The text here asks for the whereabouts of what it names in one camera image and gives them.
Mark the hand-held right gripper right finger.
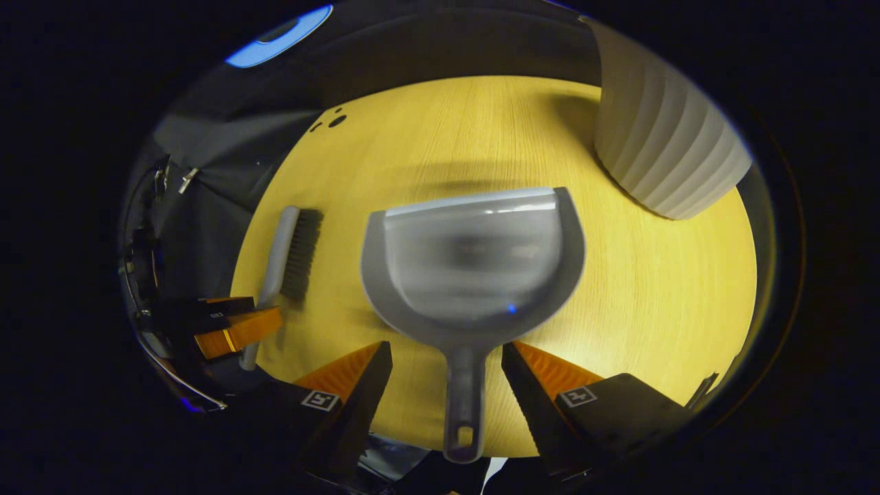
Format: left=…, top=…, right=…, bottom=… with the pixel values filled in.
left=500, top=341, right=692, bottom=482

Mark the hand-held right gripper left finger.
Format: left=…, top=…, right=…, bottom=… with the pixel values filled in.
left=227, top=341, right=394, bottom=485

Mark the small grey broom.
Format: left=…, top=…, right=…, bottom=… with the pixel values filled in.
left=239, top=205, right=324, bottom=372

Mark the grey plastic dustpan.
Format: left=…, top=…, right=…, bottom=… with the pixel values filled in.
left=360, top=186, right=586, bottom=464

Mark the white ribbed garbage bin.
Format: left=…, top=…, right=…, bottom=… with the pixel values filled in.
left=584, top=17, right=754, bottom=221

